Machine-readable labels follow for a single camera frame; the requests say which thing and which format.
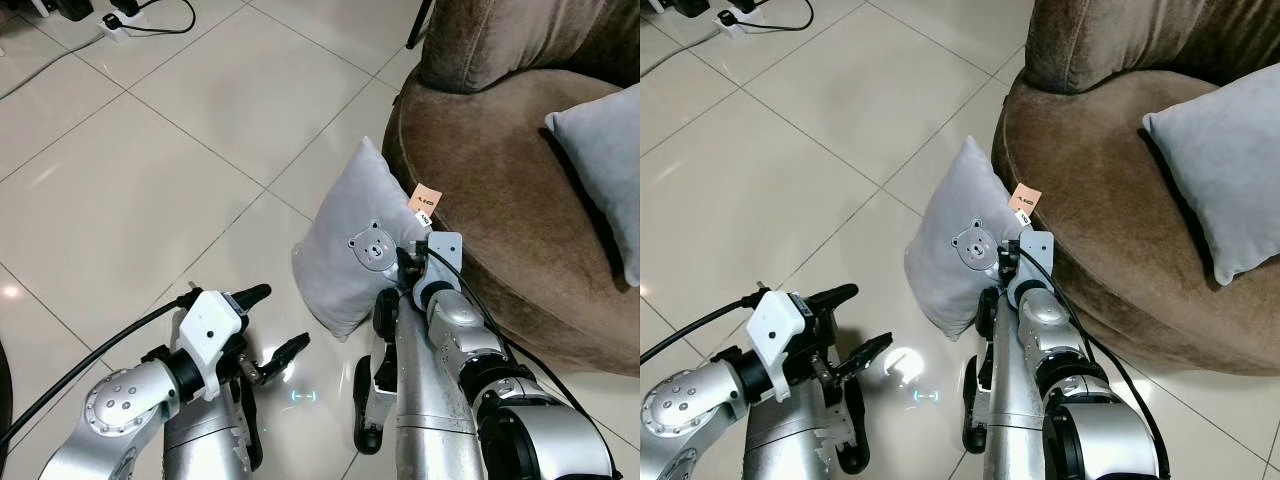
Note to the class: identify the grey pillow with bear print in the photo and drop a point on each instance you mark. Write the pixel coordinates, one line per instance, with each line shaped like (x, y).
(345, 275)
(950, 285)

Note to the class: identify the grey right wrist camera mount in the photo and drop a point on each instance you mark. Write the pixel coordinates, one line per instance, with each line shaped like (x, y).
(1038, 248)
(446, 250)

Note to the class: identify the brown fabric sofa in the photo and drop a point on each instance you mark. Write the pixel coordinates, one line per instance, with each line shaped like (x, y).
(500, 200)
(1110, 230)

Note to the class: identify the silver robot right leg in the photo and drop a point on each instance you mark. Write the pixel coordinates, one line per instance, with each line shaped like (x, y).
(425, 400)
(1015, 400)

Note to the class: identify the white power strip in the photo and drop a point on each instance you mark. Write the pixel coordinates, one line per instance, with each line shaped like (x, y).
(122, 28)
(735, 25)

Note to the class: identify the silver robot left leg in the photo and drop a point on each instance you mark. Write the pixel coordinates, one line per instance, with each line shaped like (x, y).
(790, 440)
(205, 440)

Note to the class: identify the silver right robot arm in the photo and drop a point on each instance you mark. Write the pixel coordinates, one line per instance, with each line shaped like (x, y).
(480, 350)
(1060, 350)

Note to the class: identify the plain grey pillow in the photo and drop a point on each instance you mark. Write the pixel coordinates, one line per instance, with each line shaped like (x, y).
(1225, 180)
(605, 160)

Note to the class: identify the orange paper tag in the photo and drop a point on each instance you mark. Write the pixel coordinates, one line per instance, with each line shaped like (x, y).
(426, 196)
(1026, 196)

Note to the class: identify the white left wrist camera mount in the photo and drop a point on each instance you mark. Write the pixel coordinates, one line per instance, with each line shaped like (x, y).
(778, 325)
(210, 325)

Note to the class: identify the black device on floor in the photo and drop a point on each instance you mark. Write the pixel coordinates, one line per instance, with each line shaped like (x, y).
(685, 6)
(70, 8)

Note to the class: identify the brown sofa back cushion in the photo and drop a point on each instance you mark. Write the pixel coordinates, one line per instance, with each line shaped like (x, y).
(520, 40)
(1130, 35)

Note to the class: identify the black tripod leg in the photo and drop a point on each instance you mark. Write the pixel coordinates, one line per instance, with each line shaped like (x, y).
(418, 25)

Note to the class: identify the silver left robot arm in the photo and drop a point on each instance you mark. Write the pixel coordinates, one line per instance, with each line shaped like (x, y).
(690, 405)
(115, 405)

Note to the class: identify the silver robot leg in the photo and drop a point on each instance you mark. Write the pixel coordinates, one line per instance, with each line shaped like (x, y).
(1015, 400)
(425, 400)
(205, 440)
(790, 440)

